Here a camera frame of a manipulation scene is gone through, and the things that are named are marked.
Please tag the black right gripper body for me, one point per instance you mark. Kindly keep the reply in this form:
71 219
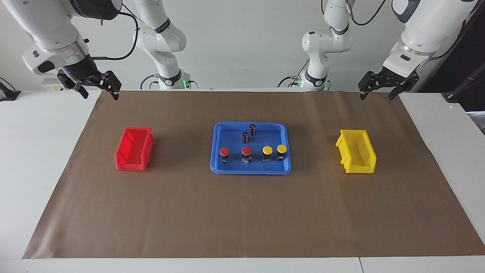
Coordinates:
85 70

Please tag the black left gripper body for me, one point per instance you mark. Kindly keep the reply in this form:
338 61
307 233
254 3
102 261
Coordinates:
392 79

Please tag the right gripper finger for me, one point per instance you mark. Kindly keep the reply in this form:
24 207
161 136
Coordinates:
82 91
116 90

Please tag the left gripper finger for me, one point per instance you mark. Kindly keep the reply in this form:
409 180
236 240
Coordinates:
393 93
363 93

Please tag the yellow push button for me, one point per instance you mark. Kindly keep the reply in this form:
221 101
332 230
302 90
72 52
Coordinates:
267 151
281 149

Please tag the red push button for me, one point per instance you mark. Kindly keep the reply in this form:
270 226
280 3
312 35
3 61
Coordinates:
224 152
246 152

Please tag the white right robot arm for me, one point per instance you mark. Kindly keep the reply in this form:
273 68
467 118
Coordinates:
49 30

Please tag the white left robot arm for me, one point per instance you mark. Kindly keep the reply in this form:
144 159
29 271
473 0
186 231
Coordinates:
420 30

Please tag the yellow plastic bin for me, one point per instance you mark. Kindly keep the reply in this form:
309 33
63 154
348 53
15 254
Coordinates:
358 151

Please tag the black tripod pole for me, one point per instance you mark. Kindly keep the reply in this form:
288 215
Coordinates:
454 94

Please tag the red plastic bin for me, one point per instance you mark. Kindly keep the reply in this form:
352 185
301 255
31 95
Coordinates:
134 151

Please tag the black clamp stand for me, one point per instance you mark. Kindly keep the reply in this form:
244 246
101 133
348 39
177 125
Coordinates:
7 94

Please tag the blue plastic tray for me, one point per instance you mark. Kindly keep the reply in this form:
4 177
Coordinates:
265 138

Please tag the black cylindrical capacitor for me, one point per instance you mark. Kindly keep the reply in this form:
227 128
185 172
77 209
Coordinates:
245 138
252 130

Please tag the brown paper mat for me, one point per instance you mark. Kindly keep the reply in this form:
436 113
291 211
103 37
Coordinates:
242 212

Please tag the white wall socket strip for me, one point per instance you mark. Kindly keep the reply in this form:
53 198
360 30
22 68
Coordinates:
51 86

